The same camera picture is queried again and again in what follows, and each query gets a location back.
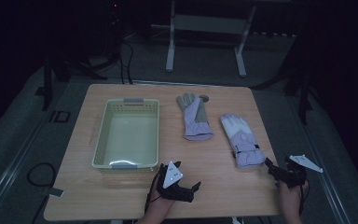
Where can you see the small grey round object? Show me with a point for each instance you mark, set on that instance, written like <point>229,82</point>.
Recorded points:
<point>204,98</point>

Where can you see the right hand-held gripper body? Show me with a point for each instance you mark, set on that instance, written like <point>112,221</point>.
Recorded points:
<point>292,175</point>

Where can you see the lavender glove with grey palm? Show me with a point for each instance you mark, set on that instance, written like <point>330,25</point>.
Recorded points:
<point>195,119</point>

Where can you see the black tripod stand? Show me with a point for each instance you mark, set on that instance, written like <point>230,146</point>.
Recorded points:
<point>298,90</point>
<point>62,70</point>

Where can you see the lavender and white ski glove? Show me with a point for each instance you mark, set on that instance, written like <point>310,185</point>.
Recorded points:
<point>241,140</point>

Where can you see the small grey floor plate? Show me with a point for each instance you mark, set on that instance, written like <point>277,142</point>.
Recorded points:
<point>53,192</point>

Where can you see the person's right hand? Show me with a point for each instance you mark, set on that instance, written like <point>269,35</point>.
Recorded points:
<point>290,199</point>

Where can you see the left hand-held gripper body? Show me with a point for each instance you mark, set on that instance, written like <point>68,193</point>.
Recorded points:
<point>171,174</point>

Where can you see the pale green plastic basket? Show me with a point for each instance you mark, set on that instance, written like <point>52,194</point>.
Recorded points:
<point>127,137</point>

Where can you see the person's left hand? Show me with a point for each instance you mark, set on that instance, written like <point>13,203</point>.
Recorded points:
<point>160,205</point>

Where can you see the white metal stand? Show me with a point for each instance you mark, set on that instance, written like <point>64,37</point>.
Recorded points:
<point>209,25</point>

